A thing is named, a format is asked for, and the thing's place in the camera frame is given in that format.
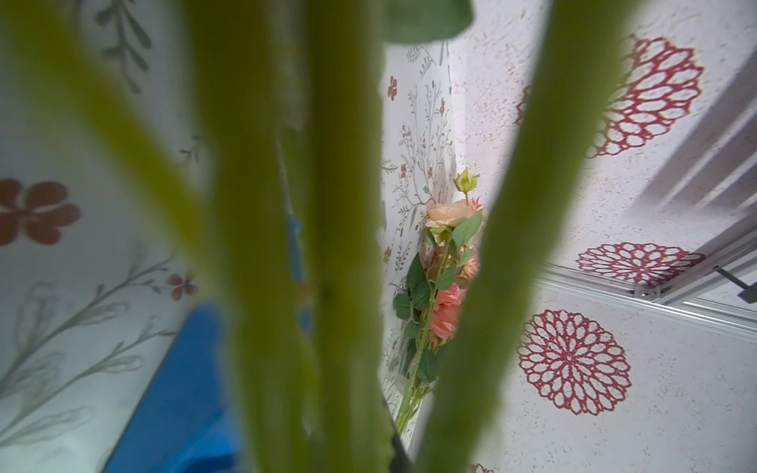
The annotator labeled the mixed pastel flower bouquet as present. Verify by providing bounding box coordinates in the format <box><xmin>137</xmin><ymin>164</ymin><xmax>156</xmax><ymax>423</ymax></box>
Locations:
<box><xmin>1</xmin><ymin>1</ymin><xmax>638</xmax><ymax>472</ymax></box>

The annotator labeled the pink rose bouquet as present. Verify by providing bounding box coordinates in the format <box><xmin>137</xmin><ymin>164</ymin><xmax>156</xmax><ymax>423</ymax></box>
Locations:
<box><xmin>393</xmin><ymin>169</ymin><xmax>484</xmax><ymax>433</ymax></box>

